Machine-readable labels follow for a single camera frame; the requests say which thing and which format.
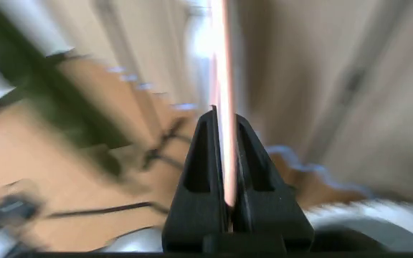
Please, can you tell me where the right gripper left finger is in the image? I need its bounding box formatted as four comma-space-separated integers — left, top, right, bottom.
161, 105, 229, 252

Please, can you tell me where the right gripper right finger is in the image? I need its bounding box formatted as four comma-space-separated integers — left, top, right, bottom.
231, 113, 315, 252

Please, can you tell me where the pink clothes hanger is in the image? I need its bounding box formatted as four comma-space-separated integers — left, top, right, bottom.
207, 0, 239, 209

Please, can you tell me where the beige curtain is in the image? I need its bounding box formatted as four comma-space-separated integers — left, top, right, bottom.
41, 0, 413, 211

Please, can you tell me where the white laundry basket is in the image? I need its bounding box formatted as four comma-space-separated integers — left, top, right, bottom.
98, 198, 413, 254

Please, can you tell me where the green garment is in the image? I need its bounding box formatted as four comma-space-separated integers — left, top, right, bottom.
0, 0, 133, 177

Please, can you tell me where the black clothes rack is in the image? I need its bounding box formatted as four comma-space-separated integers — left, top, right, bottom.
44, 116, 193, 220

